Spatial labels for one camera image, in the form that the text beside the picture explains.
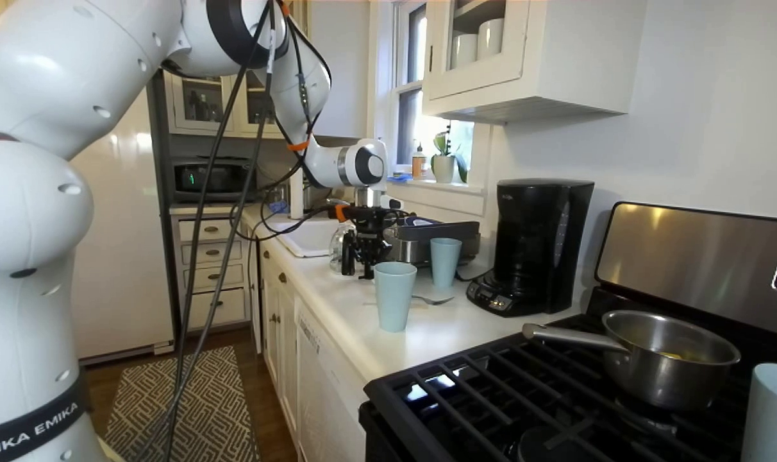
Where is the white mug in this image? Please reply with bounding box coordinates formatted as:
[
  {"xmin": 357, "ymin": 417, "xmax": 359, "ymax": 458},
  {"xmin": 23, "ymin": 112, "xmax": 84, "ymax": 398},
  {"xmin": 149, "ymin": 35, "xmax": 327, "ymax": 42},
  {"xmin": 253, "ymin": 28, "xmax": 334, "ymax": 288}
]
[
  {"xmin": 473, "ymin": 15, "xmax": 507, "ymax": 62},
  {"xmin": 448, "ymin": 31, "xmax": 479, "ymax": 71}
]

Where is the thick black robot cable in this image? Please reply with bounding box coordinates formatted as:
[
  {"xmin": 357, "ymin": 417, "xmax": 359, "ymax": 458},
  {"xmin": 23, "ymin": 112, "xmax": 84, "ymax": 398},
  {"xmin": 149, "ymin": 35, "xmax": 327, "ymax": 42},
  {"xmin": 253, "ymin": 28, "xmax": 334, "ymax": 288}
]
[{"xmin": 158, "ymin": 0, "xmax": 278, "ymax": 462}]

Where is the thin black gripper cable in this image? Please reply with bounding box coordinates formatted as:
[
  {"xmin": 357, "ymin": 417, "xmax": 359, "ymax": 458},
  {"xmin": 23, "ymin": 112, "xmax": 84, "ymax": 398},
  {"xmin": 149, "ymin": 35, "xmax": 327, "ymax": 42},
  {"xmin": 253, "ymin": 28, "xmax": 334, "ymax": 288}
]
[{"xmin": 230, "ymin": 0, "xmax": 357, "ymax": 244}]

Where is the paper towel roll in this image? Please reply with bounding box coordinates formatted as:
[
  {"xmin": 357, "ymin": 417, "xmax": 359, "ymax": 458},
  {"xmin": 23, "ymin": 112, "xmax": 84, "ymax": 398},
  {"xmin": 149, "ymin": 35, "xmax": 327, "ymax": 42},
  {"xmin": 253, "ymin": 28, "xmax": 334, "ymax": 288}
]
[{"xmin": 286, "ymin": 166, "xmax": 307, "ymax": 219}]

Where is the kitchen window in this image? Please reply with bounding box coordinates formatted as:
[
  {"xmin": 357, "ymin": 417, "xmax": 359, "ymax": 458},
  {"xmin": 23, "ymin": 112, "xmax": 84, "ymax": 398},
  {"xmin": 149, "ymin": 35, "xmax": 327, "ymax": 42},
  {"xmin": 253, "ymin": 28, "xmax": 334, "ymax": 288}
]
[{"xmin": 393, "ymin": 0, "xmax": 479, "ymax": 187}]

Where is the black countertop appliance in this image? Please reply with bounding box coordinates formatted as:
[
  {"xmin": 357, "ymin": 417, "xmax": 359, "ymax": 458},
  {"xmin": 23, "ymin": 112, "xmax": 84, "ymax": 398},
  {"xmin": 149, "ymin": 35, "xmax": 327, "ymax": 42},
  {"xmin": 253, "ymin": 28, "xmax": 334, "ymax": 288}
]
[{"xmin": 402, "ymin": 216, "xmax": 485, "ymax": 267}]

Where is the black gas stove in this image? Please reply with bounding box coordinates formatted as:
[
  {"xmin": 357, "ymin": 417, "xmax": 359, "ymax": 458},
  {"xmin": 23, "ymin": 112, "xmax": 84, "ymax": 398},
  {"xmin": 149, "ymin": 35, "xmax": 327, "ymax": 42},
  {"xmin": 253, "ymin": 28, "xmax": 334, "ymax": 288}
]
[{"xmin": 357, "ymin": 200, "xmax": 777, "ymax": 462}]

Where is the potted plant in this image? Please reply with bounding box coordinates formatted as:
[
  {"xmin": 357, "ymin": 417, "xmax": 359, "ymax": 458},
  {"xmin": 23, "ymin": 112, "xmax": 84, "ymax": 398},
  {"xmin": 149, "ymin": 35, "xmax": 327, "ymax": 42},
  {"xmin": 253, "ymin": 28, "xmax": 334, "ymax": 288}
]
[{"xmin": 428, "ymin": 125, "xmax": 458, "ymax": 185}]

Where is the black microwave oven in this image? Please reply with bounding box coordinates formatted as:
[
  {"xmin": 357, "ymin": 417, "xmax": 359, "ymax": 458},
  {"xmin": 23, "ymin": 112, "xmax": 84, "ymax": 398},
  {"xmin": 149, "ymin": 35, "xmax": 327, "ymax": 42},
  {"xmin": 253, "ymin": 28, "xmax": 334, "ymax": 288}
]
[{"xmin": 169, "ymin": 157, "xmax": 259, "ymax": 205}]

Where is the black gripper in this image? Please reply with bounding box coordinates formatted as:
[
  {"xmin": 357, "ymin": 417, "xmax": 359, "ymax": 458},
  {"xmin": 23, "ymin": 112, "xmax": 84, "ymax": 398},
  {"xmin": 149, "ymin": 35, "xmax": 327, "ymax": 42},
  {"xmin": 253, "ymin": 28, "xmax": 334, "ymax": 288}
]
[{"xmin": 350, "ymin": 200, "xmax": 411, "ymax": 279}]

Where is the white lower cabinet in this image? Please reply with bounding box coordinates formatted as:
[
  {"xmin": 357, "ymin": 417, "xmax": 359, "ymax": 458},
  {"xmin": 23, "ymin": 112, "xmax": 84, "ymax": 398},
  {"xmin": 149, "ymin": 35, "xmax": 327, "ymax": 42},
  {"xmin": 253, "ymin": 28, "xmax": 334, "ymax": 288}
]
[{"xmin": 257, "ymin": 239, "xmax": 299, "ymax": 433}]

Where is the white drawer cabinet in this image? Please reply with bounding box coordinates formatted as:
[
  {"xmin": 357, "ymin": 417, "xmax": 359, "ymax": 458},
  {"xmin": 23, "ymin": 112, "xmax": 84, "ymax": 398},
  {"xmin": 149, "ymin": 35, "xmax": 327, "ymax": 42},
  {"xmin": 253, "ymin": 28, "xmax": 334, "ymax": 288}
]
[{"xmin": 173, "ymin": 202, "xmax": 261, "ymax": 340}]

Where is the stainless steel saucepan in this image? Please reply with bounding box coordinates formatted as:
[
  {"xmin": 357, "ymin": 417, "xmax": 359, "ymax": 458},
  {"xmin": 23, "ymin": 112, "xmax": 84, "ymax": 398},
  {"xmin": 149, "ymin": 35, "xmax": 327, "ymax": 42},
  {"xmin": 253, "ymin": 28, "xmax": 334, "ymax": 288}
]
[{"xmin": 521, "ymin": 308, "xmax": 743, "ymax": 413}]

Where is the white dishwasher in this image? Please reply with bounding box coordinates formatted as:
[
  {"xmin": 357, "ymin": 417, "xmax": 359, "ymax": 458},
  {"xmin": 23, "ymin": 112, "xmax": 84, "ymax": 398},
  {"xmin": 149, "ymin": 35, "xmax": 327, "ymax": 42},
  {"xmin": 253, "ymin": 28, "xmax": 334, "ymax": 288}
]
[{"xmin": 293, "ymin": 298, "xmax": 371, "ymax": 462}]

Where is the white sink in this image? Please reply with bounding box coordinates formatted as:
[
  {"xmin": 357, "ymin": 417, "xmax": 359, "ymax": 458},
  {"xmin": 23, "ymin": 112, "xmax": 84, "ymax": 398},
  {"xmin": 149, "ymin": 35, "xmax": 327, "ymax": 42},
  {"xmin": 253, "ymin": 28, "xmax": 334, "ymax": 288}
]
[{"xmin": 270, "ymin": 216, "xmax": 357, "ymax": 262}]

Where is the grey white patterned rug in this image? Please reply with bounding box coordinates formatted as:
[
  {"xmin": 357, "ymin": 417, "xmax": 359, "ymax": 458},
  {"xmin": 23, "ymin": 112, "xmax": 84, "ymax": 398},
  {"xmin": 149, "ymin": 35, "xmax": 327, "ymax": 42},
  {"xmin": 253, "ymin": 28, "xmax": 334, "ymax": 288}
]
[{"xmin": 102, "ymin": 344, "xmax": 264, "ymax": 462}]

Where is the small orange bottle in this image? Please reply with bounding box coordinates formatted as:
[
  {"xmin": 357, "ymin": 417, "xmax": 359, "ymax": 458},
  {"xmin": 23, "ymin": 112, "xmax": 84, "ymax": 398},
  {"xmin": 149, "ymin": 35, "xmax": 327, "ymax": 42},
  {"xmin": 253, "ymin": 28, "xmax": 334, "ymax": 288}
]
[{"xmin": 411, "ymin": 144, "xmax": 431, "ymax": 180}]

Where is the double glass-door wall cabinet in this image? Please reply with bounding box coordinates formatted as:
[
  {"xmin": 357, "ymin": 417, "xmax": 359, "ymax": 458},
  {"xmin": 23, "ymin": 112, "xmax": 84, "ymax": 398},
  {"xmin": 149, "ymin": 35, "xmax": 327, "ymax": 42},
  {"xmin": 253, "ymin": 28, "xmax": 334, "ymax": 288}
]
[{"xmin": 164, "ymin": 71, "xmax": 289, "ymax": 140}]

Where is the light blue plastic cup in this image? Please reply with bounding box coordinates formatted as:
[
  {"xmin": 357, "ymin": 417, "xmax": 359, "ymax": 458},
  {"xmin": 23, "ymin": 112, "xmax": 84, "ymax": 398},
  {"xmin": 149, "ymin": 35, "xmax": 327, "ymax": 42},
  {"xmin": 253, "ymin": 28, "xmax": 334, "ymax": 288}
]
[
  {"xmin": 738, "ymin": 359, "xmax": 777, "ymax": 462},
  {"xmin": 428, "ymin": 236, "xmax": 464, "ymax": 289},
  {"xmin": 371, "ymin": 258, "xmax": 420, "ymax": 334}
]

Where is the single glass-door wall cabinet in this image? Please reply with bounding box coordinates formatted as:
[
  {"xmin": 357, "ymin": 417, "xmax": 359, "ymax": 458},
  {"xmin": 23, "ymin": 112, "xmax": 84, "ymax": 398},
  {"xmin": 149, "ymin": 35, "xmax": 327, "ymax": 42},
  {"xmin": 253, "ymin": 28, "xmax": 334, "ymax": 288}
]
[{"xmin": 420, "ymin": 0, "xmax": 650, "ymax": 125}]

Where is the black coffee maker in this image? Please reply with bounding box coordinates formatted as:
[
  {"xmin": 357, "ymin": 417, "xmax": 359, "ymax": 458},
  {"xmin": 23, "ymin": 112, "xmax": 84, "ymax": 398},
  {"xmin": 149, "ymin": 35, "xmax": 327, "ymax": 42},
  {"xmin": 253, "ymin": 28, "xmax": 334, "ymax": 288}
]
[{"xmin": 464, "ymin": 177, "xmax": 596, "ymax": 317}]

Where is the white refrigerator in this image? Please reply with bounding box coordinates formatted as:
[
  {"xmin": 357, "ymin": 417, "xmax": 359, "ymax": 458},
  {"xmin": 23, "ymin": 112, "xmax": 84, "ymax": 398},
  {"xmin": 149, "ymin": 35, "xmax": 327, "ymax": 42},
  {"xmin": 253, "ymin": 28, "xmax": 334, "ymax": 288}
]
[{"xmin": 66, "ymin": 85, "xmax": 177, "ymax": 361}]

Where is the plain white wall cabinet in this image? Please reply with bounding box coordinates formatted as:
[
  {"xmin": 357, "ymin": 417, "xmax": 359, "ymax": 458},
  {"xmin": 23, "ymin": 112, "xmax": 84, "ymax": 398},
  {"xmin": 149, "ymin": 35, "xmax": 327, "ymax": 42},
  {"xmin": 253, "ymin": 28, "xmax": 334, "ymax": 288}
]
[{"xmin": 307, "ymin": 0, "xmax": 375, "ymax": 144}]

